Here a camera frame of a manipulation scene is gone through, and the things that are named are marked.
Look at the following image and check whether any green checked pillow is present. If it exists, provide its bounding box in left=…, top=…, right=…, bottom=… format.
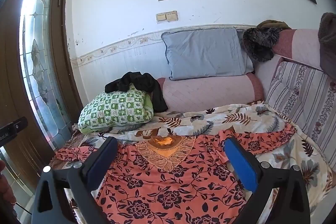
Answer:
left=79, top=84, right=154, bottom=135

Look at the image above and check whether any dark furry garment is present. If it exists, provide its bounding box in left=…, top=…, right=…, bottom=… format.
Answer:
left=243, top=27, right=281, bottom=62

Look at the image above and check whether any leaf-print fleece blanket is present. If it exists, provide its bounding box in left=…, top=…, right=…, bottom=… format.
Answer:
left=63, top=103, right=336, bottom=224

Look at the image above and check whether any orange floral garment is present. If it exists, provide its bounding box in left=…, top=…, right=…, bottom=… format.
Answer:
left=55, top=130, right=297, bottom=224

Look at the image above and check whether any grey-brown cloth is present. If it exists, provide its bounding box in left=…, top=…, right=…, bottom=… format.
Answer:
left=318, top=13, right=336, bottom=72

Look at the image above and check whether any wooden door with stained glass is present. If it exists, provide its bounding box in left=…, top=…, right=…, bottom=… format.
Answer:
left=0, top=0, right=82, bottom=188

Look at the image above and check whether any olive cloth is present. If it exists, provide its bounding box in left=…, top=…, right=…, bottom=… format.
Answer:
left=257, top=20, right=292, bottom=30

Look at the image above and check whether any blue-grey pillow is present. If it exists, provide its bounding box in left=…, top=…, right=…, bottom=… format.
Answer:
left=161, top=28, right=255, bottom=81

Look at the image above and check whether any person's left hand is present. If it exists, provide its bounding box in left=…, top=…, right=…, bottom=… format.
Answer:
left=0, top=160, right=17, bottom=205

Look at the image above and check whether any black cable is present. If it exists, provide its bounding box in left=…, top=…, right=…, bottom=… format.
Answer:
left=15, top=202, right=33, bottom=215

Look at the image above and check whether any pink bolster cushion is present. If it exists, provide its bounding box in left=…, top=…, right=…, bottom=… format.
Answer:
left=157, top=73, right=265, bottom=111

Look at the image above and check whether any black garment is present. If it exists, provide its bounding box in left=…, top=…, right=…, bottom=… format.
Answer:
left=104, top=72, right=168, bottom=113

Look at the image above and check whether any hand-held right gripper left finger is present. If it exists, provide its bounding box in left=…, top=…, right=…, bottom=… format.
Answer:
left=31, top=136, right=118, bottom=224

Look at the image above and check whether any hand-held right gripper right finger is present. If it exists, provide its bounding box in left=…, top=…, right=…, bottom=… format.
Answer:
left=224, top=137, right=311, bottom=224

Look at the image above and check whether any striped floral cushion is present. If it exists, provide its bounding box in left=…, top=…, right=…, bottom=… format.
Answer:
left=265, top=61, right=336, bottom=151

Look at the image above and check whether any pink sofa backrest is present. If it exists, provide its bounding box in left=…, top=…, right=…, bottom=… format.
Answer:
left=272, top=29, right=326, bottom=71

